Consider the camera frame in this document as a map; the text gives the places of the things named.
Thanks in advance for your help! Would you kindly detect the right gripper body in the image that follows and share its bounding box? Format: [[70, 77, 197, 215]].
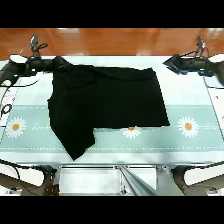
[[162, 53, 197, 76]]

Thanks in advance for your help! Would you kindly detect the black T-shirt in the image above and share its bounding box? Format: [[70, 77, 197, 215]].
[[47, 55, 171, 162]]

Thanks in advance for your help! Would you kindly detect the silver frame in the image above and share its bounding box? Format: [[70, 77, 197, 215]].
[[0, 162, 224, 197]]

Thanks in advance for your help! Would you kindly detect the black cable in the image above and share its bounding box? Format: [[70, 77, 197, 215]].
[[0, 77, 42, 118]]

